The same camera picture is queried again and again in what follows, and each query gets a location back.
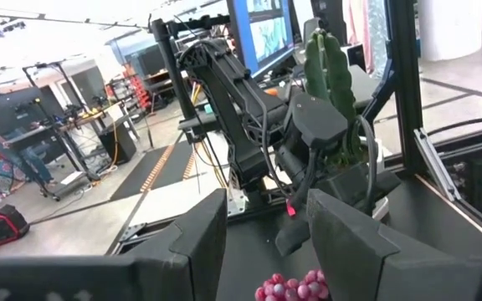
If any silver aluminium rail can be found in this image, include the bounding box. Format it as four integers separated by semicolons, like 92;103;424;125
413;127;463;202

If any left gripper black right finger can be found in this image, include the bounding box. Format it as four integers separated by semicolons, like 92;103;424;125
306;188;482;301

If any red grape bunch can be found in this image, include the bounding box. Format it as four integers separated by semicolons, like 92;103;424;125
254;269;331;301

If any black computer desk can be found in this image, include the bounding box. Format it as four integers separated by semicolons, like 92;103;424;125
261;62;388;114

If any red storage rack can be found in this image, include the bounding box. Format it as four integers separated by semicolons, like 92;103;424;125
123;62;152;110

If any black box speaker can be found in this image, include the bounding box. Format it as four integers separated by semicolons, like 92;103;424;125
98;122;138;166

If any thin black cable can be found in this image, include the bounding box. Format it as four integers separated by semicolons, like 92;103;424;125
427;116;482;137

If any black computer monitor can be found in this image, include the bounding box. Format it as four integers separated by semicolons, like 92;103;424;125
225;0;296;79

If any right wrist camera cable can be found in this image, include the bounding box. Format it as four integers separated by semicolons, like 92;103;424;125
356;115;379;217

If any black hazard-striped floor mat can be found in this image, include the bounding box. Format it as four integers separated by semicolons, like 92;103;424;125
109;140;203;202

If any green cactus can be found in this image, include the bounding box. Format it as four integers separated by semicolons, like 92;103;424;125
303;28;366;168

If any pink curtain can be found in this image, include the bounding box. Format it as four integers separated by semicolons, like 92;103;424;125
343;0;388;76

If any white round pillar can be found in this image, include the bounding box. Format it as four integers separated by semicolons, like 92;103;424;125
417;0;482;63

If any white angular plant pot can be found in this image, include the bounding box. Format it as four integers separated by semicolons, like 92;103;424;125
360;135;391;222

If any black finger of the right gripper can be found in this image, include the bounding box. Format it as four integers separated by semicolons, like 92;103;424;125
274;217;311;258

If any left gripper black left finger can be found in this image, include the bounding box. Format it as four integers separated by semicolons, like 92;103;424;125
0;187;228;301

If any black work table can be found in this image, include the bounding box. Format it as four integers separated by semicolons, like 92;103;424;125
4;99;104;202

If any black workstation monitor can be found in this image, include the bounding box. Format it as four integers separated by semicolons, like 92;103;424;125
0;86;44;135

